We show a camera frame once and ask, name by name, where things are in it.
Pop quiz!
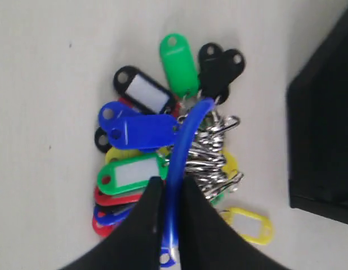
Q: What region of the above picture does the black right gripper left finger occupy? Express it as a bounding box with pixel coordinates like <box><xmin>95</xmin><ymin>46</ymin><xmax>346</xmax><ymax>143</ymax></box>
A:
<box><xmin>64</xmin><ymin>177</ymin><xmax>164</xmax><ymax>269</ymax></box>

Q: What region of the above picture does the colourful key tag bunch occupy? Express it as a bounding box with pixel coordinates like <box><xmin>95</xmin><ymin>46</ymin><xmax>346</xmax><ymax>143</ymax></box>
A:
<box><xmin>91</xmin><ymin>33</ymin><xmax>275</xmax><ymax>268</ymax></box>

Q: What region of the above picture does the black metal shelf rack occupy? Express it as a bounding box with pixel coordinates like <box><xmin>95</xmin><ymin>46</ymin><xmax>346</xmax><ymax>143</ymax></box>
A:
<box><xmin>286</xmin><ymin>7</ymin><xmax>348</xmax><ymax>224</ymax></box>

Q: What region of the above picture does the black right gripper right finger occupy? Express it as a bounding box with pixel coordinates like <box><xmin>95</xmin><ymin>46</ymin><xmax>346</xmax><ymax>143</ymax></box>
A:
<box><xmin>179</xmin><ymin>177</ymin><xmax>286</xmax><ymax>270</ymax></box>

